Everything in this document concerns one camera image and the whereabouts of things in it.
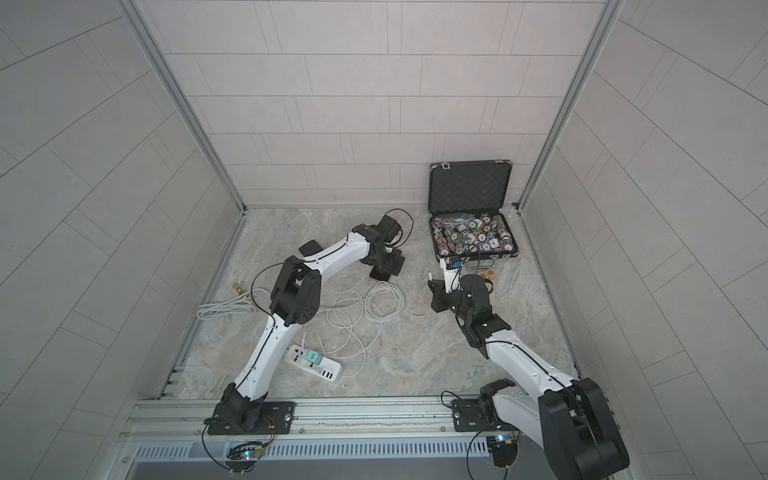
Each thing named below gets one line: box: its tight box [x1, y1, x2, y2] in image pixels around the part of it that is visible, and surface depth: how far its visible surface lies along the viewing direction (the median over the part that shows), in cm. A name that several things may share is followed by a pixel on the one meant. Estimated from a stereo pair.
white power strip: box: [284, 345, 342, 383], surface depth 78 cm
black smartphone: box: [298, 239, 324, 257], surface depth 107 cm
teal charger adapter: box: [302, 349, 324, 365], surface depth 75 cm
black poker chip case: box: [428, 160, 519, 260], surface depth 107 cm
